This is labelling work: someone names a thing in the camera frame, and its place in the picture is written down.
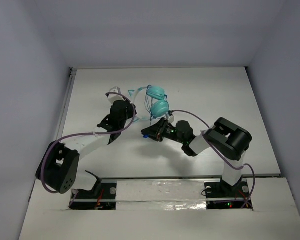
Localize left aluminium side rail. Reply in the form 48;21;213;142
53;67;77;140

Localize thin blue headphone cable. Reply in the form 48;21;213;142
141;86;170;140

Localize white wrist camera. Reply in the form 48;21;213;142
106;86;124;104
165;112;175;124

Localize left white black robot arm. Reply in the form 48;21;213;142
35;100;137;194

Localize teal cat ear headphones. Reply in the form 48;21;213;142
128;85;170;123

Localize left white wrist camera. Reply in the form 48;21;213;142
106;86;124;104

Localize aluminium rail with foam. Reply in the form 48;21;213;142
68;179;253;211

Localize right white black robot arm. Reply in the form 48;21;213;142
141;117;252;199

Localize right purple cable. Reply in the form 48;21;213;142
171;109;256;209

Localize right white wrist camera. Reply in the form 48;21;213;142
165;112;175;124

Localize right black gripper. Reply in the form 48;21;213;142
141;117;186;144

